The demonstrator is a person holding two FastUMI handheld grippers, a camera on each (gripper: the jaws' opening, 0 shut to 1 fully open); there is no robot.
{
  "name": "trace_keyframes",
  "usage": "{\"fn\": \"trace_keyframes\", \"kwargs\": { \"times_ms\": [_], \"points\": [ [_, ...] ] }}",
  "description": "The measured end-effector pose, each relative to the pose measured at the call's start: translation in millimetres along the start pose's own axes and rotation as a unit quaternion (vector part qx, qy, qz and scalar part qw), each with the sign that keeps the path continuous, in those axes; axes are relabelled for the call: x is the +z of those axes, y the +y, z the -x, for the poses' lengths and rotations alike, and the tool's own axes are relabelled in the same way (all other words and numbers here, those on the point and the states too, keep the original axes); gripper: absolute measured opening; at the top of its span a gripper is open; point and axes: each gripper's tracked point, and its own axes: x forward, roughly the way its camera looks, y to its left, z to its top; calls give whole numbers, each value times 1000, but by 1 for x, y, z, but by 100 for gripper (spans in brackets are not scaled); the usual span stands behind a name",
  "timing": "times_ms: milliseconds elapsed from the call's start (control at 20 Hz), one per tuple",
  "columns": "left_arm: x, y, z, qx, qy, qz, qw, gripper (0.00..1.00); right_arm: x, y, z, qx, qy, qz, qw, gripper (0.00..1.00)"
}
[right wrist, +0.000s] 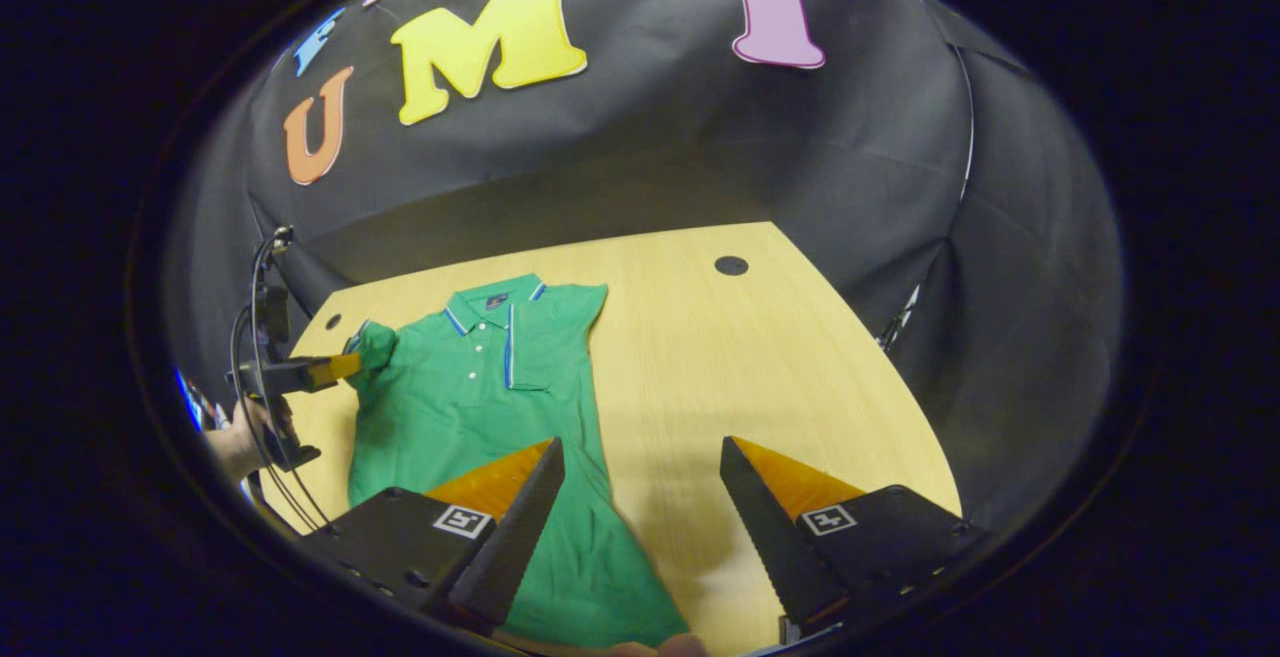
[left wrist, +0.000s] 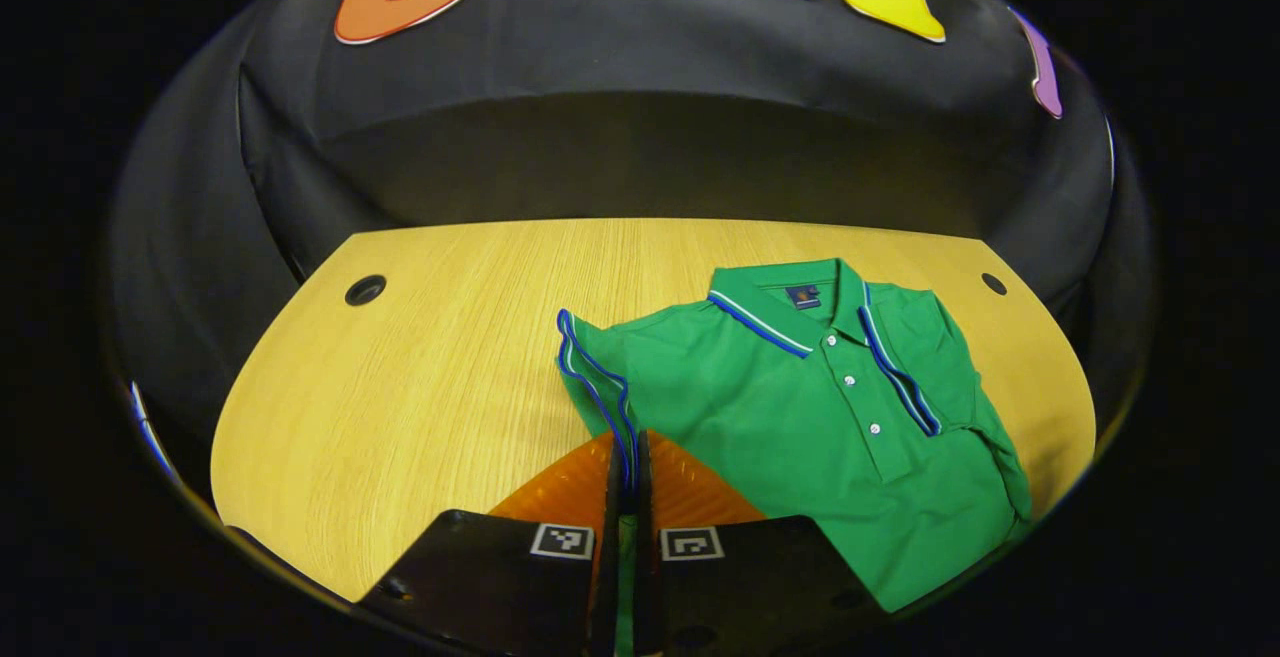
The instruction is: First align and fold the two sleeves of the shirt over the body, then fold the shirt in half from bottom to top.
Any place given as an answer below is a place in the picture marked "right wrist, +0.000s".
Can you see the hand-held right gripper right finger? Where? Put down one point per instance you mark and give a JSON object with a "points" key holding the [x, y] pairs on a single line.
{"points": [[775, 547]]}

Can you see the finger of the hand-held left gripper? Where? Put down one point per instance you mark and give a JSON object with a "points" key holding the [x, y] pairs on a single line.
{"points": [[290, 375]]}

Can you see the green T-shirt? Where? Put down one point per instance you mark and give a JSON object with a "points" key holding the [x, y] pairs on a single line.
{"points": [[480, 407]]}

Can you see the black backdrop cloth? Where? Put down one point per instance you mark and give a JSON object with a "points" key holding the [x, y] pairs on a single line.
{"points": [[700, 127]]}

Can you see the large black table grommet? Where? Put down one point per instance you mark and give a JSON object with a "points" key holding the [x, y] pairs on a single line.
{"points": [[731, 265]]}

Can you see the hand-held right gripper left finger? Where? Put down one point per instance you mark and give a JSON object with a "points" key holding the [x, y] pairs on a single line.
{"points": [[510, 547]]}

